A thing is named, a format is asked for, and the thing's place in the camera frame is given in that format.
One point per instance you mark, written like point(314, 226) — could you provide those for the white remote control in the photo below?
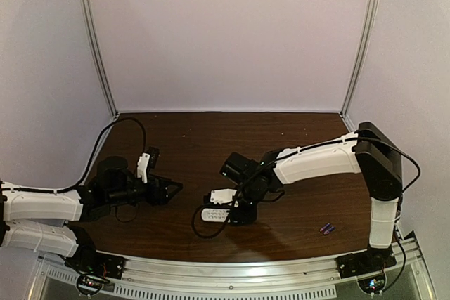
point(215, 215)

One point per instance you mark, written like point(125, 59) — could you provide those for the right circuit board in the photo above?
point(373, 284)

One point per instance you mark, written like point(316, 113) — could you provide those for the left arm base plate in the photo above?
point(88, 260)

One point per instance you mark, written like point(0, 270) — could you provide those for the circuit board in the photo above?
point(373, 284)
point(89, 284)

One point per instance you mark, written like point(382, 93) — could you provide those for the left aluminium frame post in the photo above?
point(97, 57)

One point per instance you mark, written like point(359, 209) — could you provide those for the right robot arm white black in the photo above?
point(367, 151)

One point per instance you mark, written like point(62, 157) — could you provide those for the front aluminium rail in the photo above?
point(316, 278)

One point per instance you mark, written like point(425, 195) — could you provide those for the aluminium frame post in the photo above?
point(97, 57)
point(367, 28)

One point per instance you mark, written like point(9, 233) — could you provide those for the blue battery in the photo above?
point(325, 227)
point(329, 230)

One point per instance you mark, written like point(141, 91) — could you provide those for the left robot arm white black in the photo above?
point(41, 219)

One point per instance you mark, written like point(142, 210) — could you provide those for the right aluminium frame post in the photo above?
point(367, 28)

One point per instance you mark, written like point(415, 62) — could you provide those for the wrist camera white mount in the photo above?
point(147, 161)
point(223, 196)

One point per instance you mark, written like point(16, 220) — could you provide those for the blue battery upper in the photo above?
point(325, 227)

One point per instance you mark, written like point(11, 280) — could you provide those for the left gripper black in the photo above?
point(159, 199)

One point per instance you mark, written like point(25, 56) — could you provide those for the blue battery lower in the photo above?
point(329, 230)

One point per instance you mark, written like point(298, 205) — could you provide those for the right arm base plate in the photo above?
point(361, 263)

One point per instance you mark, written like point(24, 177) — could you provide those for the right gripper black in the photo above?
point(245, 218)

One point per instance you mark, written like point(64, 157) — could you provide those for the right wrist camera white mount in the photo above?
point(223, 196)

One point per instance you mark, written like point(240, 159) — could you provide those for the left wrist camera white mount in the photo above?
point(147, 161)

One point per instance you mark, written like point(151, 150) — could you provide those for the left circuit board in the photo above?
point(89, 284)

